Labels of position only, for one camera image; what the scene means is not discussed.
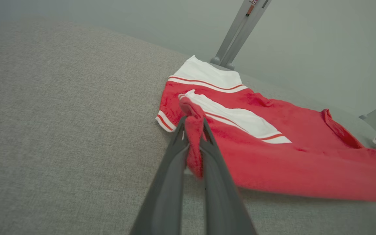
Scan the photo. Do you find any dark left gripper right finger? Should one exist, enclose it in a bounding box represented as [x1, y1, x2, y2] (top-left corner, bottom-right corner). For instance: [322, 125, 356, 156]
[199, 117, 257, 235]

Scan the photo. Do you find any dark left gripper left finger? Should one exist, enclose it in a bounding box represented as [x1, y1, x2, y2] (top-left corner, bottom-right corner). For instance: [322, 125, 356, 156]
[129, 116, 190, 235]

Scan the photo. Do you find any red white striped numbered jersey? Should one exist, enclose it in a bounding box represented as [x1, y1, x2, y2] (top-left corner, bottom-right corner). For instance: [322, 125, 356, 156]
[155, 55, 376, 202]

